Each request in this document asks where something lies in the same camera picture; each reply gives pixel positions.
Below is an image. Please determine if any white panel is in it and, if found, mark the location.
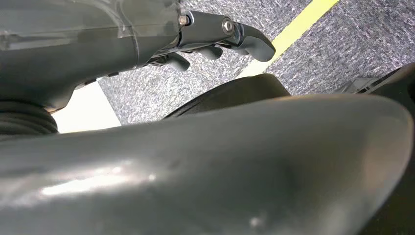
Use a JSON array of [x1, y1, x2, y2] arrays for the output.
[[51, 80, 122, 135]]

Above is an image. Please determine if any black rounded robot part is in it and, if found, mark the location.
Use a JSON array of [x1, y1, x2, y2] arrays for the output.
[[163, 73, 291, 119]]

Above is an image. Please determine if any grey robot body shell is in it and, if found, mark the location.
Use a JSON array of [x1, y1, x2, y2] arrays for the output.
[[0, 94, 415, 235]]

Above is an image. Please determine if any yellow floor tape strip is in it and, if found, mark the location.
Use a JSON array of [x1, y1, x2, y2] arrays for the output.
[[236, 0, 340, 79]]

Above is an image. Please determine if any dark robot part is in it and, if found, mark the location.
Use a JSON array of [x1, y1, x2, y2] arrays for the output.
[[365, 62, 415, 114]]

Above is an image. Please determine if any grey metal bracket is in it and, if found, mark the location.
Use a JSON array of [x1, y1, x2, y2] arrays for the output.
[[337, 77, 381, 95]]

